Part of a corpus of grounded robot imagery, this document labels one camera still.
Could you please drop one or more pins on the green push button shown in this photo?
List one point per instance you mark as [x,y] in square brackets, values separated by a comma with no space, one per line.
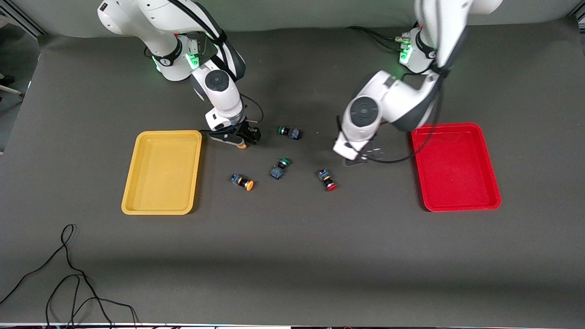
[289,132]
[279,168]

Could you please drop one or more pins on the dark grey table mat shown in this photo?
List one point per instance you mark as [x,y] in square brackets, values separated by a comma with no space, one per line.
[292,256]

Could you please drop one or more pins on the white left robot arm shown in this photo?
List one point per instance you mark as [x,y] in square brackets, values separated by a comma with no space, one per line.
[365,112]

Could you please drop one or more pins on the red plastic tray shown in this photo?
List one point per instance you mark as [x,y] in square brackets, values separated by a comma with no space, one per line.
[454,167]

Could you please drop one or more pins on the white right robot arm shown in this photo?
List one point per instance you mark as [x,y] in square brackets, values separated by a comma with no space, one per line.
[219,82]

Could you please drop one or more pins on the yellow plastic tray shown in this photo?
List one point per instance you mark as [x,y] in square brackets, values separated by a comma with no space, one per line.
[162,173]

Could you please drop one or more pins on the yellow push button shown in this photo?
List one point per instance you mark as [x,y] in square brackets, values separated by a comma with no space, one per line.
[242,182]
[241,145]

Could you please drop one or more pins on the red push button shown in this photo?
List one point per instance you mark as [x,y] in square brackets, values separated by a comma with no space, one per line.
[327,179]

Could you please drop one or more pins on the aluminium frame rail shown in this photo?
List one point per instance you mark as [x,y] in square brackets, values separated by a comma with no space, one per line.
[23,20]

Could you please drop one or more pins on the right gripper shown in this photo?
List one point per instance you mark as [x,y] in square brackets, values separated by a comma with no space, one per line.
[244,133]

